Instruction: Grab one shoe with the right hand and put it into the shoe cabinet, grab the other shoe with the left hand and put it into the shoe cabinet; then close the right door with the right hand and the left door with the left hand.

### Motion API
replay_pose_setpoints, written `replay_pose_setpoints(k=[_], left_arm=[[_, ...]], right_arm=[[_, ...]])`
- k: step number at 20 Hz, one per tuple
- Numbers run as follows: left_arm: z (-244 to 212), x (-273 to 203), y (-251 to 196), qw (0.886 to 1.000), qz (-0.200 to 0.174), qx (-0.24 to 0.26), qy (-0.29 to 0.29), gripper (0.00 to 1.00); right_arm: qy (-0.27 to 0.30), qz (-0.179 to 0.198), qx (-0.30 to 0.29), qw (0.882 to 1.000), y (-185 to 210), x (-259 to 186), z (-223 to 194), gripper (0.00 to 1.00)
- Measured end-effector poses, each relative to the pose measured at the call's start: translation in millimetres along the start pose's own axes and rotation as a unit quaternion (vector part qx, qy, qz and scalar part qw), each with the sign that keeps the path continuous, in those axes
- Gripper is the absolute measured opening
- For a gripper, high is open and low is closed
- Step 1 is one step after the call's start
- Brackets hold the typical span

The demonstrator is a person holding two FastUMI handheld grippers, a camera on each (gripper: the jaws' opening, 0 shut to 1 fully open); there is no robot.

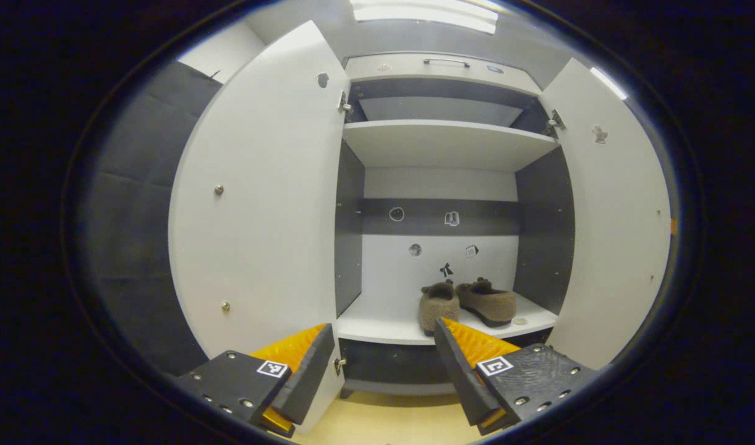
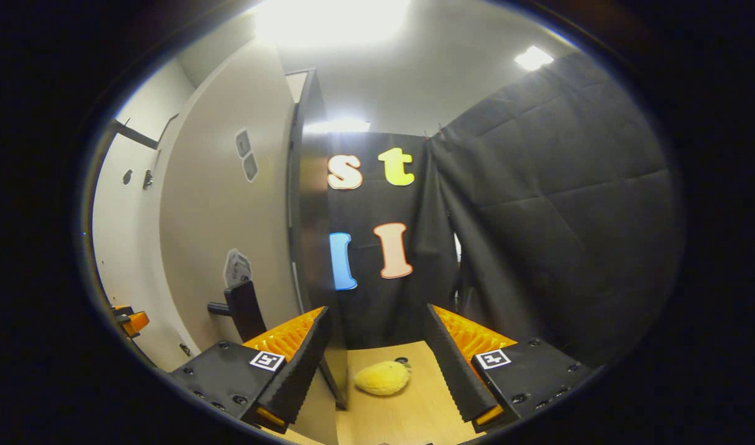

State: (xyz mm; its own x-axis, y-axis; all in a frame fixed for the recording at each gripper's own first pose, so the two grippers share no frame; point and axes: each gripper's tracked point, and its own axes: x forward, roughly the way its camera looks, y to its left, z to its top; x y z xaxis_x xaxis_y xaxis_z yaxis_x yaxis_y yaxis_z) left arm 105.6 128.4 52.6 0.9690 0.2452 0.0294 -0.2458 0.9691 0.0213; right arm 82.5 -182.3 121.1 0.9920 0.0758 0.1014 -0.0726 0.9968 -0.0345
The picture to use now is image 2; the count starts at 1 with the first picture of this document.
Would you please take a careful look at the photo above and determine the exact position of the yellow plush toy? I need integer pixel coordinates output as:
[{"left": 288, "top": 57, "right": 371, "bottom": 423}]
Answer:
[{"left": 353, "top": 357, "right": 412, "bottom": 397}]

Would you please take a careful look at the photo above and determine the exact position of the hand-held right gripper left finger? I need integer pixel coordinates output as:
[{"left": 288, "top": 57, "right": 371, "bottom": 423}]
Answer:
[{"left": 169, "top": 306, "right": 332, "bottom": 433}]

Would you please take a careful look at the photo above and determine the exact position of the small ceiling light panel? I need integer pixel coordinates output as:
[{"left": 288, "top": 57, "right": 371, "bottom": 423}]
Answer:
[
  {"left": 514, "top": 46, "right": 555, "bottom": 72},
  {"left": 303, "top": 117, "right": 372, "bottom": 134}
]

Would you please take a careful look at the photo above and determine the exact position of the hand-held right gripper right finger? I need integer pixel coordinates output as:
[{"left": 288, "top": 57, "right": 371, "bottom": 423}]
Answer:
[{"left": 425, "top": 303, "right": 595, "bottom": 433}]

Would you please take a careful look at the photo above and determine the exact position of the black backdrop cloth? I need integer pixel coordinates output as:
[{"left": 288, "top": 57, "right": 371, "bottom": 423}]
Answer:
[
  {"left": 427, "top": 51, "right": 684, "bottom": 370},
  {"left": 325, "top": 131, "right": 461, "bottom": 352}
]

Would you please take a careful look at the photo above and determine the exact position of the large ceiling light panel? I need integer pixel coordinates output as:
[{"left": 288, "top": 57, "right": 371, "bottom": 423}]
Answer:
[{"left": 254, "top": 0, "right": 412, "bottom": 48}]

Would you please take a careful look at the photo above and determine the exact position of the black door handle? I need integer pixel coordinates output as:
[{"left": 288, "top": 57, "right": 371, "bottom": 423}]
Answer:
[{"left": 207, "top": 281, "right": 268, "bottom": 344}]

